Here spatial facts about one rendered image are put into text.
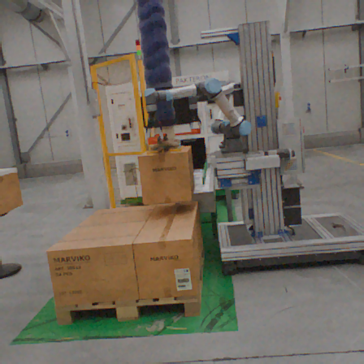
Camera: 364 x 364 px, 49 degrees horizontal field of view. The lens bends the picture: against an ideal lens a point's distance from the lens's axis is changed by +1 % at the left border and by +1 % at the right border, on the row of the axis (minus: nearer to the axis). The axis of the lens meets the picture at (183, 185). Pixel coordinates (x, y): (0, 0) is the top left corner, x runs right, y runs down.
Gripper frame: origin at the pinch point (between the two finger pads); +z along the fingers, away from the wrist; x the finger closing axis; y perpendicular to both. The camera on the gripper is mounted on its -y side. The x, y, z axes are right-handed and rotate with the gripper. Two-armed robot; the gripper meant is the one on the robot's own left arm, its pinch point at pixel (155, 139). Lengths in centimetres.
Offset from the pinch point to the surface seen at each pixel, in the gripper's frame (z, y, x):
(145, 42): -75, 51, 5
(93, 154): 18, 167, 99
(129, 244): 66, -30, 22
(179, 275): 91, -30, -9
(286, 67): -70, 379, -164
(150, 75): -49, 50, 4
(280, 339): 120, -64, -68
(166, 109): -21, 51, -4
